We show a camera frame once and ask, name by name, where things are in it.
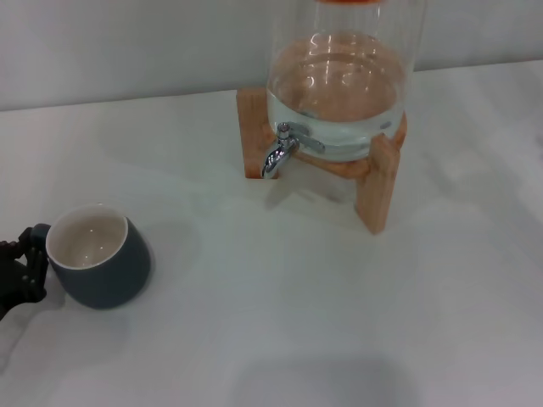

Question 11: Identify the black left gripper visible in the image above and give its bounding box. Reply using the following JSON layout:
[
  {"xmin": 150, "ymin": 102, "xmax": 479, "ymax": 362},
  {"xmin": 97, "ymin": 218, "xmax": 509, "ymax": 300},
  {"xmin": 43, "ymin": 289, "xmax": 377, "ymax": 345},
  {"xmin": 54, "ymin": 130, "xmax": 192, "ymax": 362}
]
[{"xmin": 0, "ymin": 226, "xmax": 48, "ymax": 323}]

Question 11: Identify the dark grey ceramic cup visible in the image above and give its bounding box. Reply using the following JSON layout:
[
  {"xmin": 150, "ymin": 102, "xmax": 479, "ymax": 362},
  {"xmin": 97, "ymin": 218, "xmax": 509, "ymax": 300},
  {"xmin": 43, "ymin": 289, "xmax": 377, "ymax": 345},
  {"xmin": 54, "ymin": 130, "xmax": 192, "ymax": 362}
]
[{"xmin": 30, "ymin": 203, "xmax": 153, "ymax": 310}]

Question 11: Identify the chrome metal faucet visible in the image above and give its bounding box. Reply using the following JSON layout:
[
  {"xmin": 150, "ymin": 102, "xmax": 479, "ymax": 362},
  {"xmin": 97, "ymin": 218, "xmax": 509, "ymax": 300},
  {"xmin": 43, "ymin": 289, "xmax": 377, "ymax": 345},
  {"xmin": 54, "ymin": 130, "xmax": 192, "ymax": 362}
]
[{"xmin": 261, "ymin": 121, "xmax": 327, "ymax": 179}]

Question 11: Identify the wooden dispenser stand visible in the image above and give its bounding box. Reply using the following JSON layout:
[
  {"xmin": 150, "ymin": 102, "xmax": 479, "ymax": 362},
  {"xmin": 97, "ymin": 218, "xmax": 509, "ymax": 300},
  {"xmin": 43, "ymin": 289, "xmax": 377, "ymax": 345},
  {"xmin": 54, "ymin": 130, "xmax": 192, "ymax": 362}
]
[{"xmin": 236, "ymin": 86, "xmax": 408, "ymax": 236}]

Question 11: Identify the clear glass water dispenser jar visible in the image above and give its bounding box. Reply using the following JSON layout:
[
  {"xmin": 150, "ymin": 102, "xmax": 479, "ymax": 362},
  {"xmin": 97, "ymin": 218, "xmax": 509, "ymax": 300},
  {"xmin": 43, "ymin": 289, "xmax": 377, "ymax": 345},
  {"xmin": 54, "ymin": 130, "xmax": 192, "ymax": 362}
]
[{"xmin": 266, "ymin": 0, "xmax": 427, "ymax": 164}]

